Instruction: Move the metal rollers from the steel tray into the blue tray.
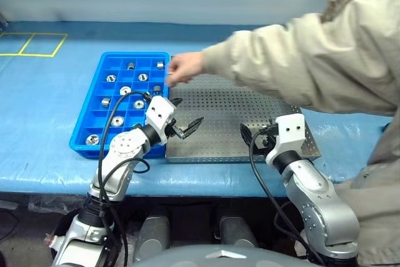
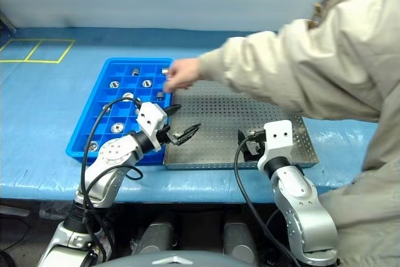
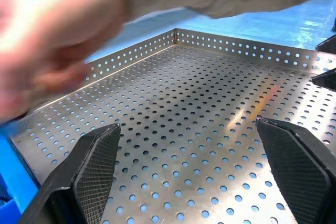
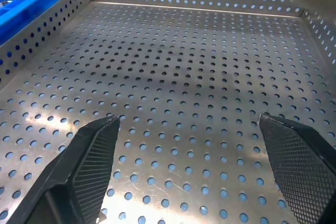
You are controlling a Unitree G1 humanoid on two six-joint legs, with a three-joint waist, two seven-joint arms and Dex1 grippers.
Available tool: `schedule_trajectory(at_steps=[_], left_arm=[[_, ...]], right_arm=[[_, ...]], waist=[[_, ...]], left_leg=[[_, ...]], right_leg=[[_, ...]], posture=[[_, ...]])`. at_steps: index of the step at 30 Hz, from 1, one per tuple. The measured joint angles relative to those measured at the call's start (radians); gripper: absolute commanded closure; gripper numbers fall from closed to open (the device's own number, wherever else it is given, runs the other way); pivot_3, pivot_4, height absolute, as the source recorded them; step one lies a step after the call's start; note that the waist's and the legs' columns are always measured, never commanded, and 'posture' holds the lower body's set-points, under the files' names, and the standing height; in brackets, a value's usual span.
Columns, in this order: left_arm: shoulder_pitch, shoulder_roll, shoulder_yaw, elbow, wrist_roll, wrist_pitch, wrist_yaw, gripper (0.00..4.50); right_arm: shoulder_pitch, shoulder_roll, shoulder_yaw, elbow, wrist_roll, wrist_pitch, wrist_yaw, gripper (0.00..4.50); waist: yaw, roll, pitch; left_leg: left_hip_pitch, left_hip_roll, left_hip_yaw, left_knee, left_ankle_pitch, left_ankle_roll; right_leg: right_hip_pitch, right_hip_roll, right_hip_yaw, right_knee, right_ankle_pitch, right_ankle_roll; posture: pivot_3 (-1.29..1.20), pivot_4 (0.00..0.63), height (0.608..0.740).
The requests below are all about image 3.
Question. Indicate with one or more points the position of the blue compartment tray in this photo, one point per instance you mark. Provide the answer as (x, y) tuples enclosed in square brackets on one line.
[(15, 176)]

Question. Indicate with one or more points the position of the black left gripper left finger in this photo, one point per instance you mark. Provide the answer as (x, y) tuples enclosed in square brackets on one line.
[(78, 182)]

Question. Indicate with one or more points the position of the blue plastic table cover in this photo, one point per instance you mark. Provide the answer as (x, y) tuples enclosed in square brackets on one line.
[(262, 24)]

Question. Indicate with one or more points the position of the perforated steel tray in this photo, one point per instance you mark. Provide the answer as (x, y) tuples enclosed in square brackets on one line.
[(183, 103)]

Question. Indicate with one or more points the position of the person's bare hand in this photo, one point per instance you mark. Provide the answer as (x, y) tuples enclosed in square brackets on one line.
[(52, 37)]

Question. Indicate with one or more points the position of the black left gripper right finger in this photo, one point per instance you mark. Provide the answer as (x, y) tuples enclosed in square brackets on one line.
[(302, 176)]

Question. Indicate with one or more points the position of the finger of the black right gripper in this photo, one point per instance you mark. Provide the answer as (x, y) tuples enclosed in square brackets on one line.
[(326, 81), (328, 45)]

